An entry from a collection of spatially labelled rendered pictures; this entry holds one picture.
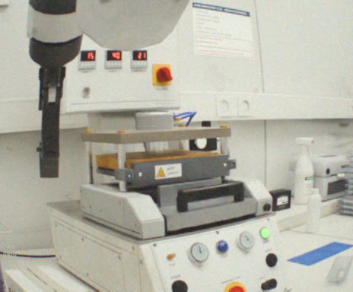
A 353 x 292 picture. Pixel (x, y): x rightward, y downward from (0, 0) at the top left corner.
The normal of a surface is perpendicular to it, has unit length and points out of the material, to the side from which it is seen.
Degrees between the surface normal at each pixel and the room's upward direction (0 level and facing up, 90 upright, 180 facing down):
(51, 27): 135
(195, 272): 65
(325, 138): 90
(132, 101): 90
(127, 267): 90
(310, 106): 90
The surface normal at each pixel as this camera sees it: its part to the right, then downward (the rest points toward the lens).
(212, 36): 0.58, 0.04
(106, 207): -0.81, 0.06
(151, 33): 0.33, 0.70
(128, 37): -0.02, 0.85
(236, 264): 0.52, -0.39
